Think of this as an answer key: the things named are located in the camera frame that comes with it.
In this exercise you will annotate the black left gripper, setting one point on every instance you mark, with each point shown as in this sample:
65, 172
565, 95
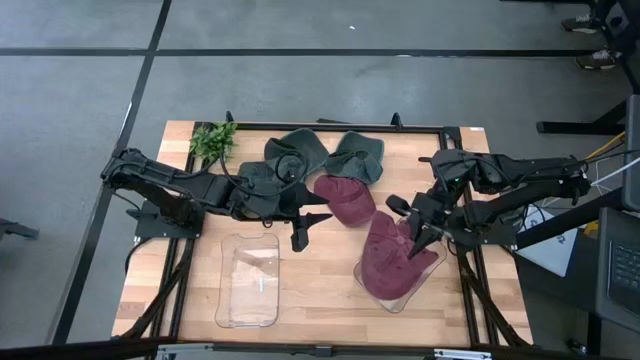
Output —
292, 205

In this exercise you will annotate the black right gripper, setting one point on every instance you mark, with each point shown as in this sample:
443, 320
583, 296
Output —
430, 207

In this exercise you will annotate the clear plastic bin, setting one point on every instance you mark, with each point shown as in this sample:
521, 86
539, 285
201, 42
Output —
400, 305
247, 310

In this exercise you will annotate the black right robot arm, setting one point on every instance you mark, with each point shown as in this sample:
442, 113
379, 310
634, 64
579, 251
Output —
530, 172

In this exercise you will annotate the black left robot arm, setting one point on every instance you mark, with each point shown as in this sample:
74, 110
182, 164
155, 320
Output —
150, 177

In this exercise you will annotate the artificial leafy green plant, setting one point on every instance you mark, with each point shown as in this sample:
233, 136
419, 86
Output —
214, 142

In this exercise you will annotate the white box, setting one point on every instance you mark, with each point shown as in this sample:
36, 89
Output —
550, 250

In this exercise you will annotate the black diagonal desk beam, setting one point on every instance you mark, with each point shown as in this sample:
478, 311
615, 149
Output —
570, 220

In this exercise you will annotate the black stand base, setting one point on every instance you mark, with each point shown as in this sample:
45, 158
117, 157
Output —
575, 127

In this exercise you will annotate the dark laptop keyboard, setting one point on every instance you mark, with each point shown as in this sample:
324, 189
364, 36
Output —
622, 270

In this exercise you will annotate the grey monitor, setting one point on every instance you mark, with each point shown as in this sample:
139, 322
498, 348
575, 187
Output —
632, 150

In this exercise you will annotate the person's shoe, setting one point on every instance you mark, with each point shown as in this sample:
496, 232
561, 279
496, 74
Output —
597, 60
580, 24

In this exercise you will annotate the black aluminium crossbeam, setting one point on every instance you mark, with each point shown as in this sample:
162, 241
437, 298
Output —
100, 348

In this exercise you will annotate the black furniture foot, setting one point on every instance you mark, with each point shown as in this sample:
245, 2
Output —
15, 230

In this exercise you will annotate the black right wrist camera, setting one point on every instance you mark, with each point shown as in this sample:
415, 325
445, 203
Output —
397, 204

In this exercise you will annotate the black aluminium table frame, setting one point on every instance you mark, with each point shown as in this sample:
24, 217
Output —
350, 127

